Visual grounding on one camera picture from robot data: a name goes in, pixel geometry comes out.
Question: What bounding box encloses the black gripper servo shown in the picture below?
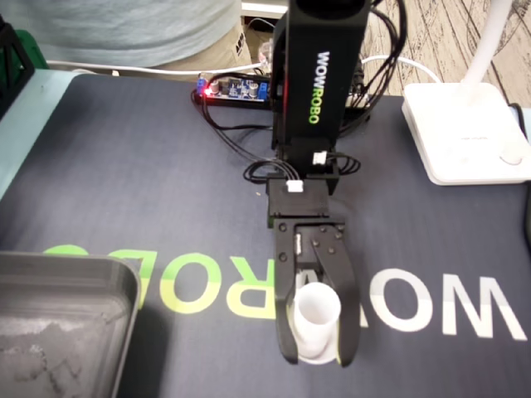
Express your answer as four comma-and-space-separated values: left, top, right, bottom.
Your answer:
271, 216, 362, 369

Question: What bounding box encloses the short white plastic cup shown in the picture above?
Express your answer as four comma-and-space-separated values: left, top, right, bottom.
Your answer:
296, 350, 339, 366

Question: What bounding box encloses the white desk lamp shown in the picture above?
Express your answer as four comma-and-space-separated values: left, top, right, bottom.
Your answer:
401, 0, 531, 187

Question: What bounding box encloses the blue circuit board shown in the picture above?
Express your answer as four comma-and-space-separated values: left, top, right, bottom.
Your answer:
194, 73, 274, 110

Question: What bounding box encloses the dark WOWROBO printed mat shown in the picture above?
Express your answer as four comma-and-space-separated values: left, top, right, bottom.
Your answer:
0, 74, 531, 398

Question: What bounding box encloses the dark grey metal tray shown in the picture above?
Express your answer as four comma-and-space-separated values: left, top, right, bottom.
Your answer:
0, 250, 142, 398

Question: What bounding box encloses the white shelf unit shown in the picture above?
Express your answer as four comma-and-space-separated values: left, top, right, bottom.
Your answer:
240, 0, 291, 20

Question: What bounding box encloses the person in grey shirt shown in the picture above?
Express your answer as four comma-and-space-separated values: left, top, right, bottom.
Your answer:
31, 0, 258, 78

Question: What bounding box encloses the green box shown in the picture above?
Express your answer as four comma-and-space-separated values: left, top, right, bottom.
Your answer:
12, 28, 49, 71

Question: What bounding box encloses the black truss stand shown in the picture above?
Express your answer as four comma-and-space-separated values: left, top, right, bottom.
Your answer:
0, 16, 37, 121

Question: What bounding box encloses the black robot wire bundle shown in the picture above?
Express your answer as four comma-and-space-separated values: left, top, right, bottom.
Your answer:
192, 0, 410, 186

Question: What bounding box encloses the white power cable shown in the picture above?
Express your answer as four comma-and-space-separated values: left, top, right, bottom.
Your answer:
45, 54, 441, 84

